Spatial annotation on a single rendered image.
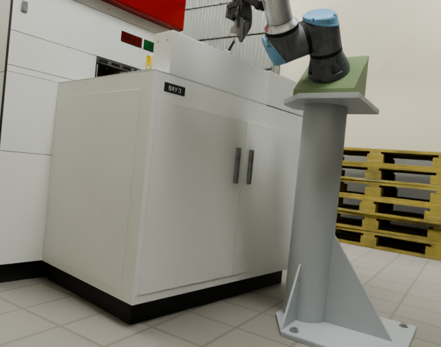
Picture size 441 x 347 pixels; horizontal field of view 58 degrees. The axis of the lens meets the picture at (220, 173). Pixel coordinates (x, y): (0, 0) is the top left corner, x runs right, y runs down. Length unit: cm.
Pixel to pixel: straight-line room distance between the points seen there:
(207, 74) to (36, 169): 80
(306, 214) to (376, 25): 359
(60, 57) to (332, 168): 118
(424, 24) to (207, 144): 362
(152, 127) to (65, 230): 61
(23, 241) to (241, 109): 101
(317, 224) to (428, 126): 314
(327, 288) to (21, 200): 122
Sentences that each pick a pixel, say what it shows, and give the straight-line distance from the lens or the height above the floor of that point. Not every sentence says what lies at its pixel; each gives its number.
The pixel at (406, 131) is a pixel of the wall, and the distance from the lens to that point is 451.
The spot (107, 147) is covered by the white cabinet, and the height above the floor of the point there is 57.
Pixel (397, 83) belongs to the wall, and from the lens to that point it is 462.
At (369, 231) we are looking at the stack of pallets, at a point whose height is 13.
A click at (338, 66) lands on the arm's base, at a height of 93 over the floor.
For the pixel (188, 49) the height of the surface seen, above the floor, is 92.
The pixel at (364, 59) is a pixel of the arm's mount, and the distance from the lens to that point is 163.
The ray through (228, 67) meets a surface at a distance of 154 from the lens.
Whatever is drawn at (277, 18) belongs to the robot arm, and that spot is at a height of 104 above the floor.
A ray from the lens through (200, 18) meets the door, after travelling 587.
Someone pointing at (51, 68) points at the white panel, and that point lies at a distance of 181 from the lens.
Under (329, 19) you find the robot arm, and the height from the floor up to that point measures 106.
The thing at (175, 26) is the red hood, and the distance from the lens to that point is 217.
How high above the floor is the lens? 53
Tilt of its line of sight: 1 degrees down
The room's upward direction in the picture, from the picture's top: 6 degrees clockwise
